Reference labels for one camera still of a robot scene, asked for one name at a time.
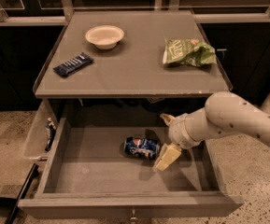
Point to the open grey top drawer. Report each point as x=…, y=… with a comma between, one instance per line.
x=88, y=175

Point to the metal drawer knob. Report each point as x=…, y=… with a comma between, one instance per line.
x=133, y=218

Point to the blue pepsi can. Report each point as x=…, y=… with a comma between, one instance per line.
x=141, y=148

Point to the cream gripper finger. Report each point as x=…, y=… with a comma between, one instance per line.
x=167, y=155
x=168, y=119

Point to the black pole on floor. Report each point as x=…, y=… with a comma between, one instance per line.
x=26, y=185

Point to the blue snack bar wrapper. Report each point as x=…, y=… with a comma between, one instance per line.
x=73, y=65

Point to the metal window frame rail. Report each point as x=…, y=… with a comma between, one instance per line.
x=25, y=13

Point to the green chip bag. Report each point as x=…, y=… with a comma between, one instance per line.
x=192, y=52

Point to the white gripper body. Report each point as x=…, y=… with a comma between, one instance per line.
x=176, y=132

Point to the grey cabinet counter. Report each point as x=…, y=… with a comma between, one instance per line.
x=134, y=68

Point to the white paper bowl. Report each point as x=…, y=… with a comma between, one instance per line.
x=105, y=36

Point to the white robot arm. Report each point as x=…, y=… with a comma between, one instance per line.
x=224, y=113

